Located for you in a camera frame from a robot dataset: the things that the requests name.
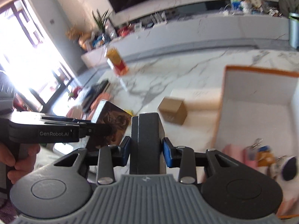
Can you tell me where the brown cardboard box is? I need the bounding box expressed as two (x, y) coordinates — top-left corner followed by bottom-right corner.
(158, 97), (187, 125)

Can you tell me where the orange white storage box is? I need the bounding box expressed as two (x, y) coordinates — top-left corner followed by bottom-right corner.
(211, 65), (299, 217)

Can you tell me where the white glasses case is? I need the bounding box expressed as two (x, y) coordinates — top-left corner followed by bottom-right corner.
(170, 88), (222, 111)

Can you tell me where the black remote keyboard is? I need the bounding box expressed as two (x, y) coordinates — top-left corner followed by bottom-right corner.
(82, 79), (110, 113)

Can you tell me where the white wifi router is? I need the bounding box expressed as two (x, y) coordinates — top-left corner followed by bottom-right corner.
(150, 11), (167, 26)

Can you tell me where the white black plush toy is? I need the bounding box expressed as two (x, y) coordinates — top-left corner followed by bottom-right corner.
(266, 156), (298, 216)

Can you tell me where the teddy bear on console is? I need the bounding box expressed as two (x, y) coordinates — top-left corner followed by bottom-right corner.
(240, 0), (252, 14)

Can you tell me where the dark grey box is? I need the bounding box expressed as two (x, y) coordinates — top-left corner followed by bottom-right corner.
(130, 112), (166, 175)

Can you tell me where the pink white bunny plush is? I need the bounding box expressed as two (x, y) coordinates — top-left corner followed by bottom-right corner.
(66, 105), (87, 120)

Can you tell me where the red feather flower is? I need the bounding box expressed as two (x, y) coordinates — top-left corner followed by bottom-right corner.
(68, 86), (83, 100)

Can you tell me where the person left hand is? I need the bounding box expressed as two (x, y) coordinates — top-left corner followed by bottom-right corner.
(0, 141), (42, 185)

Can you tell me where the potted green plant left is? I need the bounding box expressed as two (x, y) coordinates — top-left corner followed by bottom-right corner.
(92, 9), (111, 35)

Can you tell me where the golden vase ornament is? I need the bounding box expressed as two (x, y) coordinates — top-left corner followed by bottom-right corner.
(78, 32), (94, 51)

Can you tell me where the white marble tv console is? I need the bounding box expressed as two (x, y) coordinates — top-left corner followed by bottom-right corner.
(81, 13), (290, 68)

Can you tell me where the purple patterned box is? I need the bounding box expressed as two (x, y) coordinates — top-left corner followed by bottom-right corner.
(86, 100), (132, 152)

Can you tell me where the grey trash bin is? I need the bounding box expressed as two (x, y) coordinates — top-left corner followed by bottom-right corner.
(289, 13), (299, 50)

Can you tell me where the iced tea bottle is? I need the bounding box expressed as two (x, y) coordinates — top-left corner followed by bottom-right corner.
(104, 46), (128, 76)

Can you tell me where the yellow tape measure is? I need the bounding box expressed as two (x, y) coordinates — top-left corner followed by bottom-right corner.
(125, 110), (134, 116)

